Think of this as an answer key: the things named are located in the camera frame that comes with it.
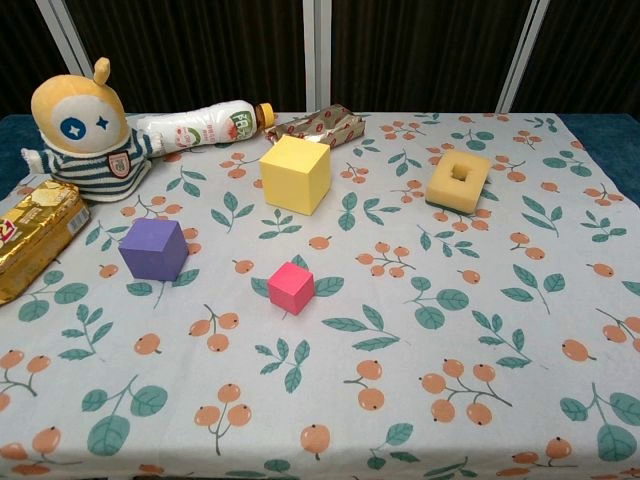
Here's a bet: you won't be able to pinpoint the small pink foam cube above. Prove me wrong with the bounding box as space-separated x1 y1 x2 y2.
266 261 316 316

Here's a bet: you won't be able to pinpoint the purple foam cube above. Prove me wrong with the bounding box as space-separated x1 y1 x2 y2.
117 217 190 282

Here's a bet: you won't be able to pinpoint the large yellow foam cube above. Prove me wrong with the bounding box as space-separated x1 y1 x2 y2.
259 134 333 217

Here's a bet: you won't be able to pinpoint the red brown foil snack wrapper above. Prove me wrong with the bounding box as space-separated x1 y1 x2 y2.
263 103 369 150

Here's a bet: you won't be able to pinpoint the yellow sponge with square hole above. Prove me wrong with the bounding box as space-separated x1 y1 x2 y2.
425 151 494 219

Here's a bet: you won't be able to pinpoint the floral fruit print tablecloth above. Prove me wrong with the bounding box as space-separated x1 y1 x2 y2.
0 112 640 480

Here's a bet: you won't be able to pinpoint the white drink bottle orange cap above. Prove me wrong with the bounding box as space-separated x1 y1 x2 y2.
135 99 277 156

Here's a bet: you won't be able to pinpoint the dark pleated partition panel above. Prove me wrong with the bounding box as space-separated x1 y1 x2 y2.
512 0 640 115
64 0 307 114
0 0 76 119
330 0 531 114

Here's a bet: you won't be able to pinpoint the yellow plush doll striped shirt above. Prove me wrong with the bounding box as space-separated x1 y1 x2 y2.
19 56 166 204

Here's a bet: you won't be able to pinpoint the gold foil snack package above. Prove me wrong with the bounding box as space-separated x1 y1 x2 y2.
0 180 92 307

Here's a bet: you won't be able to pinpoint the white partition frame post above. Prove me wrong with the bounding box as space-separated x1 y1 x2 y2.
303 0 334 114
494 0 551 115
34 0 96 76

